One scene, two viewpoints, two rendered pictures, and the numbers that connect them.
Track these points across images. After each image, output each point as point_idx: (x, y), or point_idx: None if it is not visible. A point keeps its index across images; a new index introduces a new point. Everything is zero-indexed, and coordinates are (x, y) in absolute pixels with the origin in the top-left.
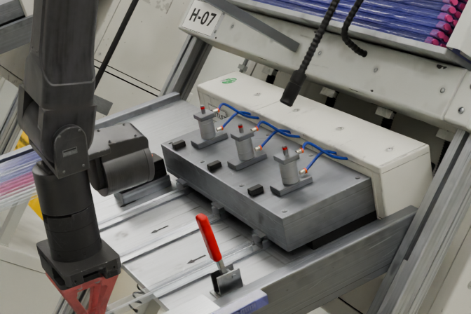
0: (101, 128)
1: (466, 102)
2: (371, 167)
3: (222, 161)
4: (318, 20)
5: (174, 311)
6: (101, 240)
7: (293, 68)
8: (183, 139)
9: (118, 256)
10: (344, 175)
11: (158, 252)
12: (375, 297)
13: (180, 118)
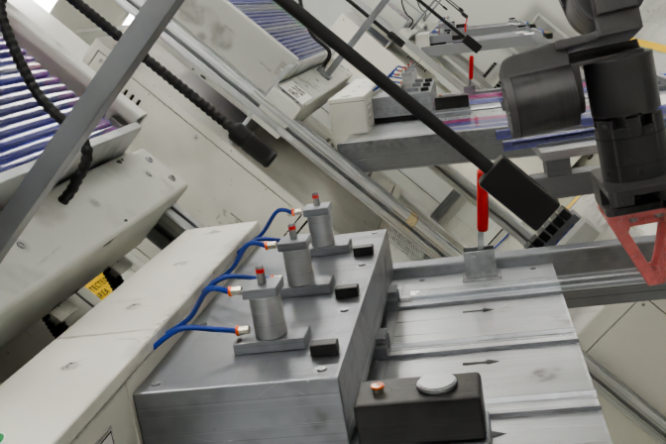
0: (544, 46)
1: (164, 171)
2: (256, 228)
3: (323, 301)
4: (10, 175)
5: (574, 147)
6: (601, 180)
7: (23, 297)
8: (292, 369)
9: (593, 169)
10: (269, 250)
11: (513, 331)
12: None
13: None
